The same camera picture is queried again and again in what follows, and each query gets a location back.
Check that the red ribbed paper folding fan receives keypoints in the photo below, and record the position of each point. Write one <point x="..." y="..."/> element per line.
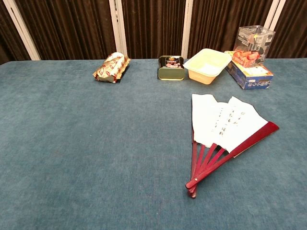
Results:
<point x="216" y="119"/>

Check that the silver red snack packet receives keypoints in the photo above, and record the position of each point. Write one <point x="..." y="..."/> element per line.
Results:
<point x="111" y="68"/>

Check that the cream plastic food tray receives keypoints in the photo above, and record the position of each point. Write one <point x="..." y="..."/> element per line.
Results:
<point x="206" y="67"/>

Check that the orange red snack packet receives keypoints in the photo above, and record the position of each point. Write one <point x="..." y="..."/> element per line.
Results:
<point x="244" y="58"/>

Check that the blue cardboard box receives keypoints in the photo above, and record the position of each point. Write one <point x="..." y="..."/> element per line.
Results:
<point x="254" y="77"/>

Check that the clear plastic box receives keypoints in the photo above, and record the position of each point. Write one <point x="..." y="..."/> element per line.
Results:
<point x="256" y="36"/>

